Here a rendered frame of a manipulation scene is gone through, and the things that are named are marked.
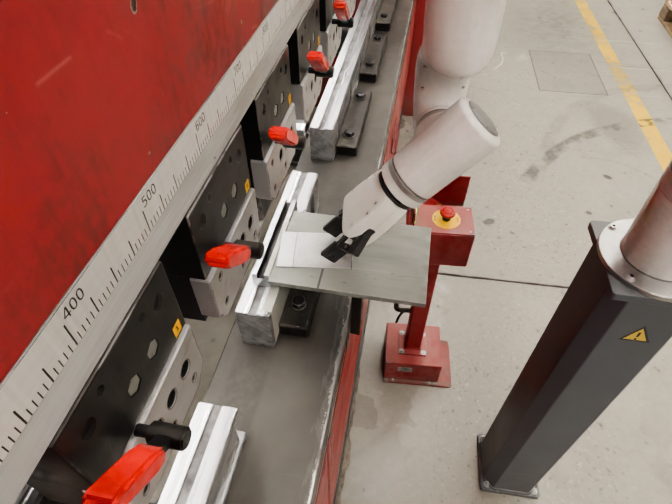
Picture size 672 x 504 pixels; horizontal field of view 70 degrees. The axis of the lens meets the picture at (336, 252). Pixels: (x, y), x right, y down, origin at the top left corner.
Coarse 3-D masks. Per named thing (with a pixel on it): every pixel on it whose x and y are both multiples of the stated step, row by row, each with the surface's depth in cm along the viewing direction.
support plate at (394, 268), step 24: (312, 216) 91; (384, 240) 87; (408, 240) 87; (360, 264) 83; (384, 264) 83; (408, 264) 83; (312, 288) 80; (336, 288) 79; (360, 288) 79; (384, 288) 79; (408, 288) 79
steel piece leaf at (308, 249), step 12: (300, 240) 87; (312, 240) 87; (324, 240) 87; (336, 240) 87; (348, 240) 87; (300, 252) 85; (312, 252) 85; (300, 264) 83; (312, 264) 83; (324, 264) 83; (336, 264) 83; (348, 264) 83
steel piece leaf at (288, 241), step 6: (282, 234) 88; (288, 234) 88; (294, 234) 88; (282, 240) 87; (288, 240) 87; (294, 240) 87; (282, 246) 86; (288, 246) 86; (294, 246) 86; (282, 252) 85; (288, 252) 85; (294, 252) 85; (282, 258) 84; (288, 258) 84; (282, 264) 83; (288, 264) 83
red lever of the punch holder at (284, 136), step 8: (272, 128) 55; (280, 128) 55; (288, 128) 57; (272, 136) 55; (280, 136) 55; (288, 136) 56; (296, 136) 60; (304, 136) 63; (280, 144) 60; (288, 144) 59; (296, 144) 63; (304, 144) 63
